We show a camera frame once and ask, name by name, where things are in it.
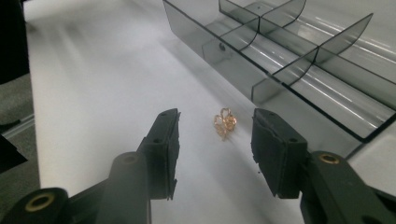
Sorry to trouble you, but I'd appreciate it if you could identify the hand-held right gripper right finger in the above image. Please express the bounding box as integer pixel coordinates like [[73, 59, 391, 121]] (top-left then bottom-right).
[[250, 107, 309, 199]]

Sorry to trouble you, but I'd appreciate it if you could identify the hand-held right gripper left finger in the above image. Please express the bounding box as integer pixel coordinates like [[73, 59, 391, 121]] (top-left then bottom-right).
[[136, 107, 181, 201]]

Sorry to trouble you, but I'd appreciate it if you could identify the gold earring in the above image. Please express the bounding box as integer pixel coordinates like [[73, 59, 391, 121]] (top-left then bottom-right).
[[213, 107, 238, 142]]

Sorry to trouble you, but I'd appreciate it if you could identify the grey transparent compartment box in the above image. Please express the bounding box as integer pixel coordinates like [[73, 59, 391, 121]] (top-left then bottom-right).
[[162, 0, 396, 144]]

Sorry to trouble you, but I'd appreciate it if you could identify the white table board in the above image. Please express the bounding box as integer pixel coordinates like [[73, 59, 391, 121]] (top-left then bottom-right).
[[22, 0, 396, 224]]

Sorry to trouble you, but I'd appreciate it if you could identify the black curtain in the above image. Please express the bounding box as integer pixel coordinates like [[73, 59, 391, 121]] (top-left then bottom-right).
[[0, 0, 31, 86]]

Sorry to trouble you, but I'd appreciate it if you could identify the aluminium floor rail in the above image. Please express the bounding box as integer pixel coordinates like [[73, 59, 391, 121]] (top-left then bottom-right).
[[0, 113, 35, 139]]

